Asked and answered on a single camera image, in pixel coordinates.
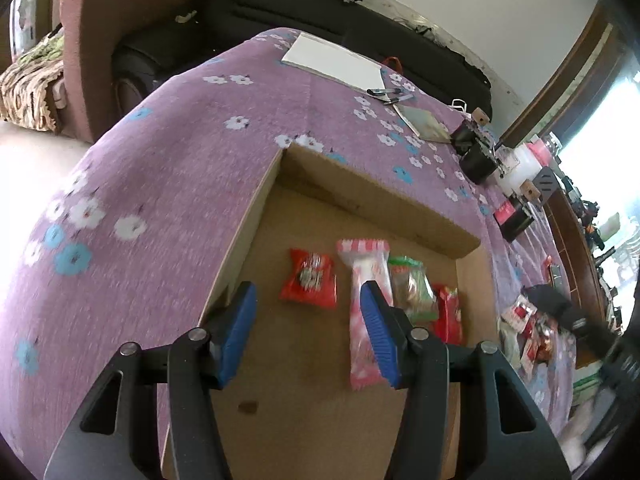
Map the red and black box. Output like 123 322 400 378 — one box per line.
492 195 537 244

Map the dark framed window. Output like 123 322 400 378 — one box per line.
10 0 58 56

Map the brown door frame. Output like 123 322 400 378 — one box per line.
500 0 640 147

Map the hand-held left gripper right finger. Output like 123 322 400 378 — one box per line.
361 281 572 480

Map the wooden bed frame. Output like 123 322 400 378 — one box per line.
542 190 622 333

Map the black orange toy figure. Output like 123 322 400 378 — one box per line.
574 200 603 248

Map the pile of mixed snack packets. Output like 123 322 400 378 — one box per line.
497 294 576 377

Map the greenish booklet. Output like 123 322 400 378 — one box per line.
391 104 452 143

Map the maroon armchair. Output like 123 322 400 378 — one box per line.
59 0 217 145

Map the black sofa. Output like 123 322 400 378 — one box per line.
204 0 495 122

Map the pink striped snack packet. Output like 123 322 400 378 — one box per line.
336 239 396 391

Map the red snack packet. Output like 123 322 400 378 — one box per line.
279 248 338 308
431 284 465 345

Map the white plastic bottle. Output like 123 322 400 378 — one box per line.
499 144 540 197

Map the black bag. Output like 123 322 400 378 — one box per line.
112 9 221 107

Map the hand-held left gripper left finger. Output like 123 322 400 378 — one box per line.
44 281 258 480

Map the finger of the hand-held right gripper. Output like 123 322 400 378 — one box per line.
525 284 618 356

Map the smartphone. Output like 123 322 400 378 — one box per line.
546 262 569 294

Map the cardboard box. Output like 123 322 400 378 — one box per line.
157 142 501 480

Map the green snack packet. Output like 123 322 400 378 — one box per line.
387 256 440 322

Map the white paper sheet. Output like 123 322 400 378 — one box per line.
280 32 387 92

